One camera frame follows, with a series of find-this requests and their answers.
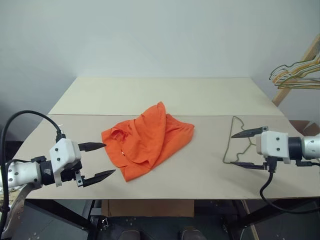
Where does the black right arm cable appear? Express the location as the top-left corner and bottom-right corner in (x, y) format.
(259, 156), (320, 215)

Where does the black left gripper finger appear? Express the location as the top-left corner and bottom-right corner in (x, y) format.
(82, 169), (117, 188)
(78, 141), (107, 153)

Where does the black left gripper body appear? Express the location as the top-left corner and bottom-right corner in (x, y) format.
(59, 162), (85, 188)

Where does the yellow wire hanger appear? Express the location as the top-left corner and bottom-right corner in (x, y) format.
(272, 56), (320, 91)

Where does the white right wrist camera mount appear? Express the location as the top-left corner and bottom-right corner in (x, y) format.
(254, 130), (291, 165)

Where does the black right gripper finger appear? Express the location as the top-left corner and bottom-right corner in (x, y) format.
(229, 161), (266, 171)
(231, 126), (269, 139)

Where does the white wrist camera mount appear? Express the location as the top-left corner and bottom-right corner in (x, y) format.
(254, 130), (291, 165)
(49, 138), (83, 187)

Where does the dark rounded shape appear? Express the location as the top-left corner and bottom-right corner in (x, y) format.
(179, 225), (201, 240)
(119, 229), (141, 240)

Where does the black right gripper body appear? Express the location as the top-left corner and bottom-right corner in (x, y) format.
(261, 156), (273, 171)

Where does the black table frame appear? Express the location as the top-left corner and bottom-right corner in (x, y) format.
(23, 199), (320, 240)

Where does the orange cloth garment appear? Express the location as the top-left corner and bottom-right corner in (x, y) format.
(101, 101), (196, 183)

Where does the thin wooden slat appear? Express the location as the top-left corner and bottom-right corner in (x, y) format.
(242, 199), (260, 240)

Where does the open cardboard box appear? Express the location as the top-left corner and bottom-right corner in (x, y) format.
(288, 119), (320, 137)

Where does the bunch of wire hangers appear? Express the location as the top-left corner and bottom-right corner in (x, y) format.
(269, 53), (320, 87)

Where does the olive wire hanger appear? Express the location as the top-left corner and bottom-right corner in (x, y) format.
(222, 115), (259, 165)

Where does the wooden clothes rack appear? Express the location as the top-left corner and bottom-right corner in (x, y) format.
(271, 33), (320, 107)

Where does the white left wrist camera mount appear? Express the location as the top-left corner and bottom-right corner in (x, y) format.
(49, 138), (83, 187)

